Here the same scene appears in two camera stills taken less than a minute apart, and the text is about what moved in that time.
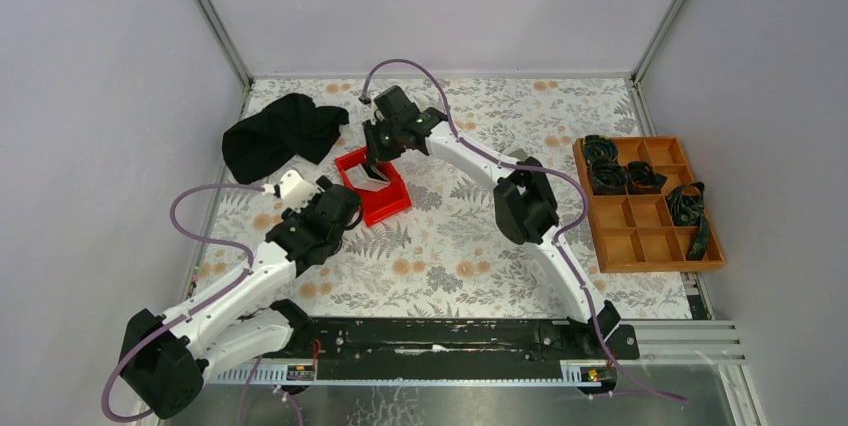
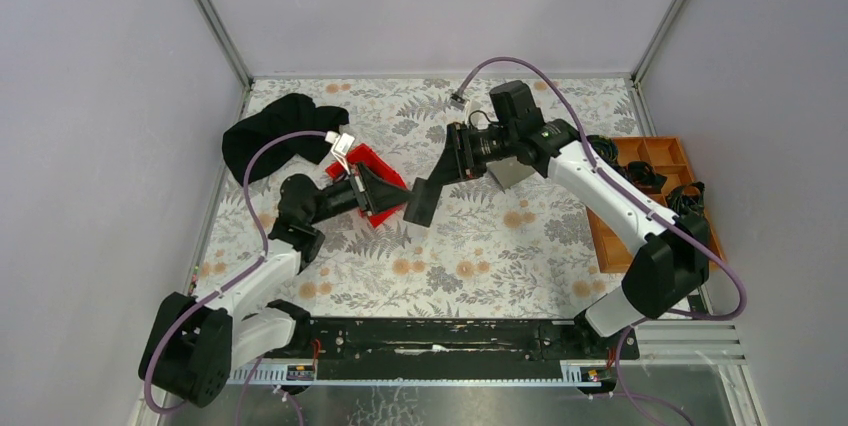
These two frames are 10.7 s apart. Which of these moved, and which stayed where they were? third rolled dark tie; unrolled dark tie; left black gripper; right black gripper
Moved: left black gripper; right black gripper
Stayed: unrolled dark tie; third rolled dark tie
